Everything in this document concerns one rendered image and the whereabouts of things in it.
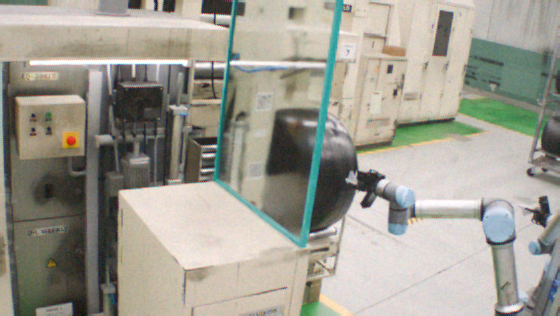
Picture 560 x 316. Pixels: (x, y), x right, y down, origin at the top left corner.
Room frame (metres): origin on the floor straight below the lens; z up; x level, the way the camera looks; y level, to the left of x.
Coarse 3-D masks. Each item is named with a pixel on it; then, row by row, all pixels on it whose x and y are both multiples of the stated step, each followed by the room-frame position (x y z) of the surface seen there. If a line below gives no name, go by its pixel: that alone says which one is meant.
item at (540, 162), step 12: (552, 60) 6.97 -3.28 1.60; (552, 72) 6.95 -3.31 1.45; (540, 120) 6.95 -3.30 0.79; (552, 120) 6.94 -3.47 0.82; (552, 132) 6.81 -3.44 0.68; (552, 144) 6.78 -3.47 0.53; (540, 156) 6.88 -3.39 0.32; (552, 156) 6.88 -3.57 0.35; (528, 168) 6.98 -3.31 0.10; (552, 168) 6.75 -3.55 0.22
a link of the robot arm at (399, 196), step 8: (392, 184) 2.01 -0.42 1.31; (400, 184) 2.01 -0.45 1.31; (384, 192) 2.01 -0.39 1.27; (392, 192) 1.97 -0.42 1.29; (400, 192) 1.95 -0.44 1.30; (408, 192) 1.94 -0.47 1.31; (392, 200) 1.97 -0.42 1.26; (400, 200) 1.94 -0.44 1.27; (408, 200) 1.94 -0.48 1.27; (400, 208) 1.95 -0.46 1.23
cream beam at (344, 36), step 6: (342, 36) 2.76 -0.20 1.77; (348, 36) 2.78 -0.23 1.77; (354, 36) 2.80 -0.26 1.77; (354, 42) 2.80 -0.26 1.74; (336, 54) 2.74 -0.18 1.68; (354, 54) 2.81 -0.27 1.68; (336, 60) 2.75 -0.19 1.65; (342, 60) 2.77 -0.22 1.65; (348, 60) 2.79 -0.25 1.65; (354, 60) 2.81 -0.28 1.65
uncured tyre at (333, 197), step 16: (336, 128) 2.36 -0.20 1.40; (336, 144) 2.28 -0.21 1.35; (352, 144) 2.34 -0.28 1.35; (320, 160) 2.20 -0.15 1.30; (336, 160) 2.24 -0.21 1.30; (352, 160) 2.29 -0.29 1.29; (320, 176) 2.18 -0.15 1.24; (336, 176) 2.22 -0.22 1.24; (320, 192) 2.17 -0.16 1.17; (336, 192) 2.22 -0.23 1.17; (352, 192) 2.27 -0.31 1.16; (320, 208) 2.19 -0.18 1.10; (336, 208) 2.24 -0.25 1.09; (320, 224) 2.26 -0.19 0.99
